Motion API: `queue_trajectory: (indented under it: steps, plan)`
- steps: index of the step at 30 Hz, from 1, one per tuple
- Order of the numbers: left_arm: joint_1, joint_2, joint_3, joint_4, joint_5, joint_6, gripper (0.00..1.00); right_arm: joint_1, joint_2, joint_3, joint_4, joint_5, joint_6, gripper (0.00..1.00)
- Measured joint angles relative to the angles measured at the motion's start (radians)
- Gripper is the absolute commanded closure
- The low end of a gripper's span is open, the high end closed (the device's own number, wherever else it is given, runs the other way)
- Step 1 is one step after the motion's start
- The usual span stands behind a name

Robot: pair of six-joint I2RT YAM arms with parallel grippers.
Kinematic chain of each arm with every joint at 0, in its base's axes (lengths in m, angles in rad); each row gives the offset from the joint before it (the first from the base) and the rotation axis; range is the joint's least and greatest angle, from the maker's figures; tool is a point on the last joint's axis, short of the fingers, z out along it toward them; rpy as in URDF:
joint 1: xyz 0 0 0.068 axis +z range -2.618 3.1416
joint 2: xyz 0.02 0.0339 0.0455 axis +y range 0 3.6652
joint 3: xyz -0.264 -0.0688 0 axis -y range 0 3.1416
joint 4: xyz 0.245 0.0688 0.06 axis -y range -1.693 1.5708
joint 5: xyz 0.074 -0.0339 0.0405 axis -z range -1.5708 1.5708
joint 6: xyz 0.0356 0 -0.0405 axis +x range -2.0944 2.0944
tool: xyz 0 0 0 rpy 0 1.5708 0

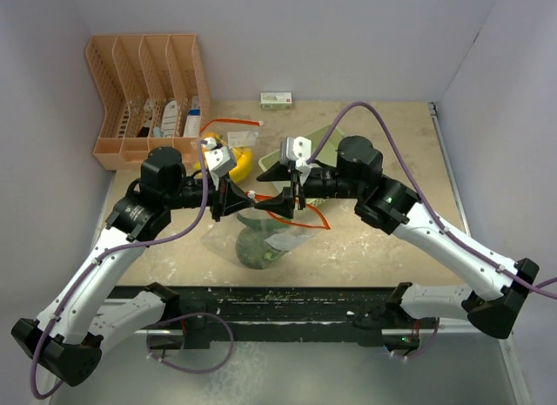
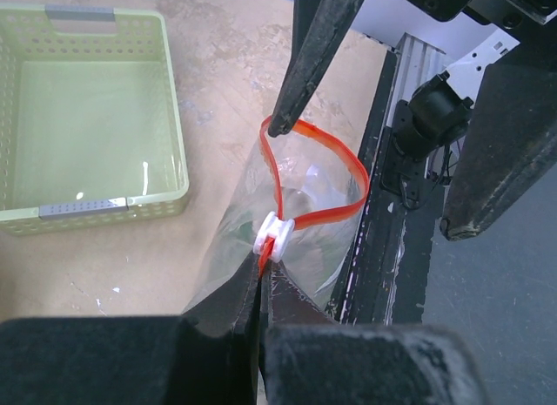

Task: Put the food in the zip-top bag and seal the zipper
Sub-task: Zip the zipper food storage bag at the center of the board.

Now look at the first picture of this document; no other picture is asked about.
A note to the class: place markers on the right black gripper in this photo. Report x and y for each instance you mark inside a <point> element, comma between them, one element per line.
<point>283,204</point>

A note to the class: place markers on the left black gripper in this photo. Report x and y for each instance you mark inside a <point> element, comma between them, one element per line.
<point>235,199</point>

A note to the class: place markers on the clear orange-zip bag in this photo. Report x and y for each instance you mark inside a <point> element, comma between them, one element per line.
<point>241,135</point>
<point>290,233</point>

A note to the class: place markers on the yellow banana bunch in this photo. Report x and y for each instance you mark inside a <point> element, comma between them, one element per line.
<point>243,168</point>

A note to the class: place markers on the green netted melon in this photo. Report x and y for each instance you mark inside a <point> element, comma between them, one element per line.
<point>254,252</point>

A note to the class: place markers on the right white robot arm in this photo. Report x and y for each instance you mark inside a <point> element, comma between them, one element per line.
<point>494,287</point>

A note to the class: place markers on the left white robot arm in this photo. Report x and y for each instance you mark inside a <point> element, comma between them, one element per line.
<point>70,337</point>

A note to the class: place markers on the green cucumber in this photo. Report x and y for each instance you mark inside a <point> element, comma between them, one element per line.
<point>257,224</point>

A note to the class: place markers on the white blue packet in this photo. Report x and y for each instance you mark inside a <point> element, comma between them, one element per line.
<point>193,119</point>

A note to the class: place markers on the small green white box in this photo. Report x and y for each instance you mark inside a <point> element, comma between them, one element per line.
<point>275,101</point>

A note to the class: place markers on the white patterned pouch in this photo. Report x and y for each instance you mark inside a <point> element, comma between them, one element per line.
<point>169,119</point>

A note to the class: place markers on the black white item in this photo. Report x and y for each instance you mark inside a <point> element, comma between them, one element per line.
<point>145,127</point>

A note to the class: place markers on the pink desk file organizer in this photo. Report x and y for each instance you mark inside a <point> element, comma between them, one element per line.
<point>129,68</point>

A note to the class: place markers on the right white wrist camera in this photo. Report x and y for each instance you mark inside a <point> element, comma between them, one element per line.
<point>296,151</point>

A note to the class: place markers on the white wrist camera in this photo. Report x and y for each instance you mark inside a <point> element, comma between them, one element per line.
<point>219,158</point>
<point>296,151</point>

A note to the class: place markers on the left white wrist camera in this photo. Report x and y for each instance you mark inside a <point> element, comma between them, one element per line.
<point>219,158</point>

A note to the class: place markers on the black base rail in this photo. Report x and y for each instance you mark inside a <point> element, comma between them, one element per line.
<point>367,316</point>

